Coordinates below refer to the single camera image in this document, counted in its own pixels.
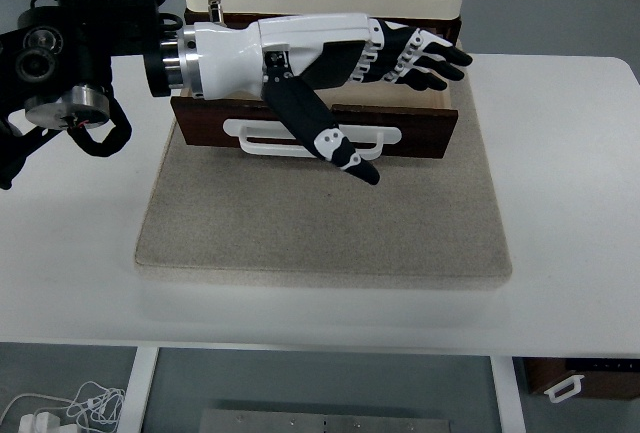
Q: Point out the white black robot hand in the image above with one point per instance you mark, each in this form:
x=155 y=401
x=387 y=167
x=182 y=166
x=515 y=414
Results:
x=235 y=63

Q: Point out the dark brown wooden drawer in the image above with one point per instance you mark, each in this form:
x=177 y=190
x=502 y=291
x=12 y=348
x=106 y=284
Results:
x=425 y=128

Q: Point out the beige fabric mat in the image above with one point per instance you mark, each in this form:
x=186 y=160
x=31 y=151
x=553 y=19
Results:
x=325 y=218

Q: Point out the white table leg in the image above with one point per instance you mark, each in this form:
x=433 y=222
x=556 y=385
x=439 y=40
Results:
x=137 y=393
x=507 y=398

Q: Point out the grey metal plate with screws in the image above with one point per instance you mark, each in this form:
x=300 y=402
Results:
x=325 y=424

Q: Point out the white charger plug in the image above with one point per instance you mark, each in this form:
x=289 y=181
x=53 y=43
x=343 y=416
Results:
x=40 y=422

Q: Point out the brown wooden box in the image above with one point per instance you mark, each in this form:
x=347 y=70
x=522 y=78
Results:
x=600 y=383

